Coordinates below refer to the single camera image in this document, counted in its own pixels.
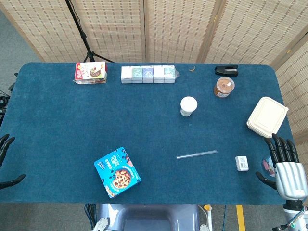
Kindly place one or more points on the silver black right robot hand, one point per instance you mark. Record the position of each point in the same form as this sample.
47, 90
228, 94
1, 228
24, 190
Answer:
290, 180

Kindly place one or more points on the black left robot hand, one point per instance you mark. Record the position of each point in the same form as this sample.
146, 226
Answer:
4, 144

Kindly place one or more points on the clear plastic straw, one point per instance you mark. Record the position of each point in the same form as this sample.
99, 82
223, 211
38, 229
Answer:
196, 154

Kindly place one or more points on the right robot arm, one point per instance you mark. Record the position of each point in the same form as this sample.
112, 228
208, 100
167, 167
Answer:
290, 213

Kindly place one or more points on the white paper cup leaf print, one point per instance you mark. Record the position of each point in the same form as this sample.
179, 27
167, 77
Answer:
188, 104

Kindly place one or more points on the black floor equipment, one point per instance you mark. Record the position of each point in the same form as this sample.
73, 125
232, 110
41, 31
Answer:
3, 100

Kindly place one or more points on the small white labelled box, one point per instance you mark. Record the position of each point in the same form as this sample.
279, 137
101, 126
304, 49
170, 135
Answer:
241, 163

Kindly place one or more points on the yellow floor tape strip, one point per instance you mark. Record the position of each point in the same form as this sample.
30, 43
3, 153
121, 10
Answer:
240, 217

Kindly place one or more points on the white takeaway clamshell box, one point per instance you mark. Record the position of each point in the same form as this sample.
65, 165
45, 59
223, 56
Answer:
267, 116

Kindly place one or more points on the blue carpet table cover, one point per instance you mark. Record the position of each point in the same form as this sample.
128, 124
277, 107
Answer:
72, 120

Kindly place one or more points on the woven bamboo screen panel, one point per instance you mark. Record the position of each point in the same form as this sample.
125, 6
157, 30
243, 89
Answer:
115, 29
252, 29
41, 24
297, 79
178, 29

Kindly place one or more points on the red white cake box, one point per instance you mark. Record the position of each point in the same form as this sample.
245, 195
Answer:
91, 72

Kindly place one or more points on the brown jar clear lid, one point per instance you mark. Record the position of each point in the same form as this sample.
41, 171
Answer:
223, 86

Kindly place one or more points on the blue cookie box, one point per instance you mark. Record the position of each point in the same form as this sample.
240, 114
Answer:
118, 172

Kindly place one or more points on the black stapler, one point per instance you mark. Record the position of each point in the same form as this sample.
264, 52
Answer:
225, 70

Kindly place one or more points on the black tripod stand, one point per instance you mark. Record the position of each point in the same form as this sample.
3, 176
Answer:
83, 36

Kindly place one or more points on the grey robot torso base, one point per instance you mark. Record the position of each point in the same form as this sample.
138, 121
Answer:
149, 219

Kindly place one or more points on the pack of white containers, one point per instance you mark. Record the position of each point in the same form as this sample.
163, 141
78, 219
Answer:
148, 74

